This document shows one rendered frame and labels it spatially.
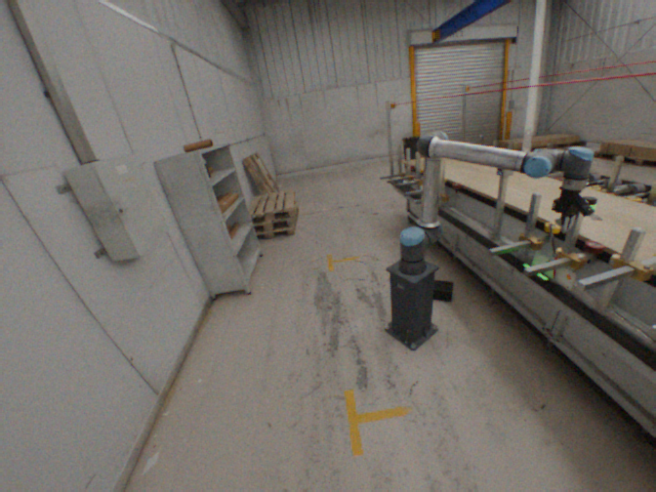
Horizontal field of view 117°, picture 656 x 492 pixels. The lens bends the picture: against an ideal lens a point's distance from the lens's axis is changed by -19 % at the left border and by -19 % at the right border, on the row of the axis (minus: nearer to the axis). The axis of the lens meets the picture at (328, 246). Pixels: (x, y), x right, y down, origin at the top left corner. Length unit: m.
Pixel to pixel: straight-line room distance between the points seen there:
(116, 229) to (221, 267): 1.25
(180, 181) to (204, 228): 0.49
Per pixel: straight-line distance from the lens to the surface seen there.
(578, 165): 1.40
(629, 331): 1.56
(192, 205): 2.61
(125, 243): 1.89
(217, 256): 2.76
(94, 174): 1.82
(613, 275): 1.36
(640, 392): 2.02
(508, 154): 1.31
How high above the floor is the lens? 1.60
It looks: 27 degrees down
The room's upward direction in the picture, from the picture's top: 10 degrees counter-clockwise
